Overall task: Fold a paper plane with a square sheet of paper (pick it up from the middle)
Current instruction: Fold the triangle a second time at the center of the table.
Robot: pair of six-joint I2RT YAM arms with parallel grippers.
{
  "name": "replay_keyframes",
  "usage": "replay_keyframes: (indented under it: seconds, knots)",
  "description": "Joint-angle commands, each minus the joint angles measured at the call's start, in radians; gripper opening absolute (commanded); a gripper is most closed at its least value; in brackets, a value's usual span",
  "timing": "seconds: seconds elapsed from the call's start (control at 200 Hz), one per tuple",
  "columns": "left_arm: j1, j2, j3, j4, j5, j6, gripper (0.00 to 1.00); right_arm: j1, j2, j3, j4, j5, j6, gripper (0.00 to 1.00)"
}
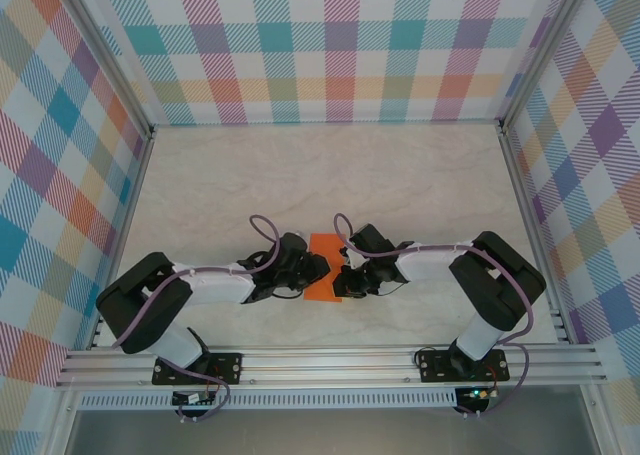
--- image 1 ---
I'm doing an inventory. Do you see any orange square paper sheet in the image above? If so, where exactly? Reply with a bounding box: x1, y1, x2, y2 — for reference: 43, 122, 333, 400
302, 233, 347, 304

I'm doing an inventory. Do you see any grey metal panel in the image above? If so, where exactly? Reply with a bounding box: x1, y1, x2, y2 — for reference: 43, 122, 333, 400
64, 408, 601, 455

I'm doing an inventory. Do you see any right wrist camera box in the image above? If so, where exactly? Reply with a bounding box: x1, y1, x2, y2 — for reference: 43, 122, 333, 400
341, 246, 365, 272

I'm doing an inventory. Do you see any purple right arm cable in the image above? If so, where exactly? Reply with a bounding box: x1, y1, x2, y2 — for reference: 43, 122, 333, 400
333, 213, 534, 419

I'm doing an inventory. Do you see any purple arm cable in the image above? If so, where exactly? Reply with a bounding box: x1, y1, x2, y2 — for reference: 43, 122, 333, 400
333, 213, 534, 419
112, 214, 282, 424

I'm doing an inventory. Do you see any wide aluminium mounting rail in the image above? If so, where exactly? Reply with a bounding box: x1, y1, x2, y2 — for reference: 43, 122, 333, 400
54, 344, 609, 390

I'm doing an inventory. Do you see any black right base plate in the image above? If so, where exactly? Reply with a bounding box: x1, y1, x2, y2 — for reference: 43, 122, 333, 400
417, 349, 511, 384

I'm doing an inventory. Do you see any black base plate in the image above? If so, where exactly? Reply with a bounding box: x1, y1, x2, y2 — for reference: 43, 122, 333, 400
417, 349, 511, 384
152, 352, 244, 387

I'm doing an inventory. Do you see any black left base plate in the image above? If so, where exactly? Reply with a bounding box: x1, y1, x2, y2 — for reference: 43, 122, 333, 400
152, 352, 244, 387

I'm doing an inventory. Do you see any slotted grey cable duct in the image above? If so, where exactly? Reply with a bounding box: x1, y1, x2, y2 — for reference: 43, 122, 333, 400
77, 392, 459, 410

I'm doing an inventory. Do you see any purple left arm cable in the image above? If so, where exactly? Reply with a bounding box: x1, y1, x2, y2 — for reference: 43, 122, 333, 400
112, 214, 282, 424

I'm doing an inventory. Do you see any thin aluminium table rail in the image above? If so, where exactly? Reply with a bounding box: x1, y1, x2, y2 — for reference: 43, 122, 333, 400
149, 118, 504, 129

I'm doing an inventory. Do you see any aluminium table side rail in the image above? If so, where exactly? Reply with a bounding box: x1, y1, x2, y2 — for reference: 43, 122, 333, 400
497, 119, 574, 346
84, 127, 157, 351

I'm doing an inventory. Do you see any aluminium frame post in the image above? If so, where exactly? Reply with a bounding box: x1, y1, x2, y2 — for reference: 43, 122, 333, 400
498, 0, 591, 132
52, 0, 155, 137

